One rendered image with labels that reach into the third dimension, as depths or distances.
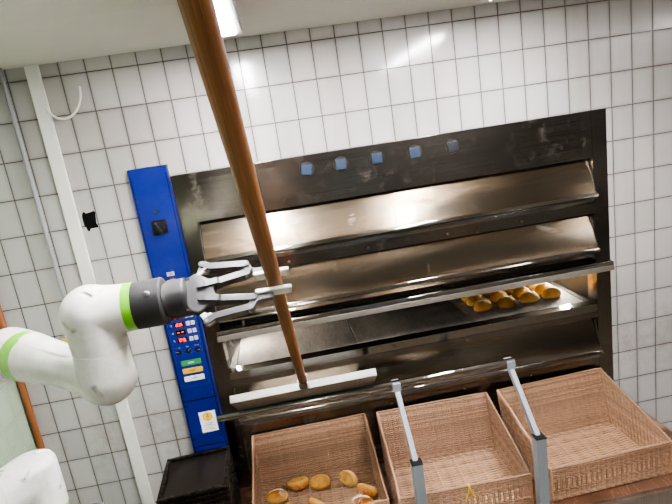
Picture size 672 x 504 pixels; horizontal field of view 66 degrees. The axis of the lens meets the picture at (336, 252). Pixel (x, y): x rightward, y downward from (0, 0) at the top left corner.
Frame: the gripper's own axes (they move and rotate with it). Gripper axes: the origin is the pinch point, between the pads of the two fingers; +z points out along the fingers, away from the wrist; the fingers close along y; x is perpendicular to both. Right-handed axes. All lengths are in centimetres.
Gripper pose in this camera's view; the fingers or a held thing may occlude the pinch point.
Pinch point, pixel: (273, 282)
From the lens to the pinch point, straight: 101.8
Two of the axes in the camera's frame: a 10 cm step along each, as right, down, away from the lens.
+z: 9.8, -1.7, 0.9
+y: 1.9, 8.9, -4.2
